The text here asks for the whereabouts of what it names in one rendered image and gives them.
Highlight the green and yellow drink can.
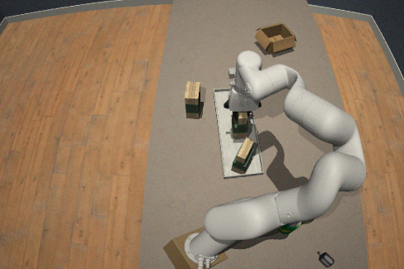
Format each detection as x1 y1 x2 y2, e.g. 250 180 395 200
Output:
278 222 302 234

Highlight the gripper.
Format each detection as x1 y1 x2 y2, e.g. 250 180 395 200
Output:
224 86 262 120

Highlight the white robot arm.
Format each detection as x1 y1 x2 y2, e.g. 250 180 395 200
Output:
184 50 367 269

